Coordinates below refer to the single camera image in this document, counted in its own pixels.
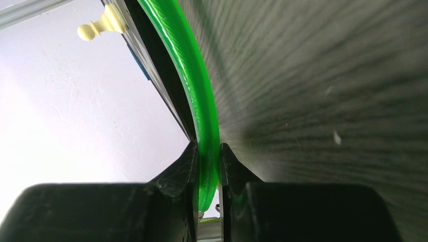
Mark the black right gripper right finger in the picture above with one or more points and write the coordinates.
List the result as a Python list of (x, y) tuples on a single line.
[(254, 210)]

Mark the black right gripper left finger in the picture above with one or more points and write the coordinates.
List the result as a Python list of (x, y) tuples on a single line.
[(163, 209)]

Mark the green cable lock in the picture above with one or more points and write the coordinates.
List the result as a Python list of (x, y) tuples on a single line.
[(175, 33)]

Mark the black white chessboard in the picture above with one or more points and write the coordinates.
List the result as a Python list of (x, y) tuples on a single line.
[(153, 58)]

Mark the white chess pawn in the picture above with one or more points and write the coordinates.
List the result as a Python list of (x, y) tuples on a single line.
[(110, 21)]

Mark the aluminium frame rail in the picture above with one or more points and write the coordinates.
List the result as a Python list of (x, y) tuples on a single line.
[(26, 10)]

